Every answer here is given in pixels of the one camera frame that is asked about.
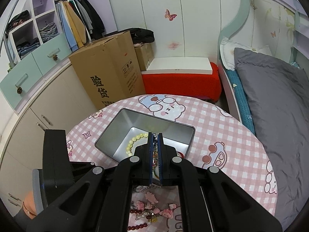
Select pale green bead bracelet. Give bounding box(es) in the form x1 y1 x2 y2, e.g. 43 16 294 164
125 132 149 157

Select red gold knot charm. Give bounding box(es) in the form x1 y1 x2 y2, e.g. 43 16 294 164
177 151 184 158

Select person's left hand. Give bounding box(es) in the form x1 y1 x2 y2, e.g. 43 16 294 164
23 191 37 219

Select grey metal tin box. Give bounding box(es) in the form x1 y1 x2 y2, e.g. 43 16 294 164
94 108 196 164

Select pink bunny hair clip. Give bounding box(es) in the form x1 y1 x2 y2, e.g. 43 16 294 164
145 191 159 205

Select pink checkered tablecloth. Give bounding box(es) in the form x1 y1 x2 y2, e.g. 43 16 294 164
65 94 279 232

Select beige lower cabinet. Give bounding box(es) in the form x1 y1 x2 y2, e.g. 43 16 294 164
1 64 96 216

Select red storage bench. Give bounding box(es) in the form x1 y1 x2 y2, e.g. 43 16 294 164
142 62 222 102

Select large cardboard box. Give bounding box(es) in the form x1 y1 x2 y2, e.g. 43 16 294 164
69 31 146 109

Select small cardboard box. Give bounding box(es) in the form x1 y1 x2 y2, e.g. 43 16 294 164
135 43 154 71

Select white board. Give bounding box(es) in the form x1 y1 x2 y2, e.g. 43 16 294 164
142 57 213 74

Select teal bed sheet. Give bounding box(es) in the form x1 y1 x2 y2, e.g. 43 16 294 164
226 70 256 135

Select black clothing pile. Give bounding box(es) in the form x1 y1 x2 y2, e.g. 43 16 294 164
106 28 155 45

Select white pillow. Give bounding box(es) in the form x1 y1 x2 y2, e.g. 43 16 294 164
219 37 272 71

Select grey duvet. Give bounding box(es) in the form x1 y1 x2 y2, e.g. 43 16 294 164
234 48 308 231

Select hanging clothes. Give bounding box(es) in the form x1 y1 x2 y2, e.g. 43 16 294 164
55 0 105 52

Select purple shelf wardrobe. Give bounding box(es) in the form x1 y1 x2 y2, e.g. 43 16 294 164
1 0 117 110

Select pink charm bracelet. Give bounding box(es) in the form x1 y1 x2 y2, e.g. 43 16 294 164
134 198 179 224

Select dark red bead bracelet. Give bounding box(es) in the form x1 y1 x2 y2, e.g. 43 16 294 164
127 207 151 232

